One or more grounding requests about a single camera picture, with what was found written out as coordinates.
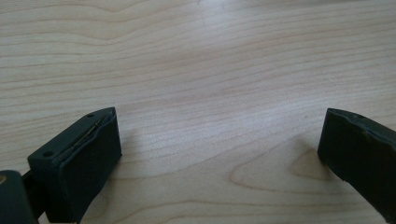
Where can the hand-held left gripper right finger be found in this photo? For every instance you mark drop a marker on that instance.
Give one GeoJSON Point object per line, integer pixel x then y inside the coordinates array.
{"type": "Point", "coordinates": [361, 149]}

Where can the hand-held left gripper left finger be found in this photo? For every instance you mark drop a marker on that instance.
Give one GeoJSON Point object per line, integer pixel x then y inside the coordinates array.
{"type": "Point", "coordinates": [81, 161]}

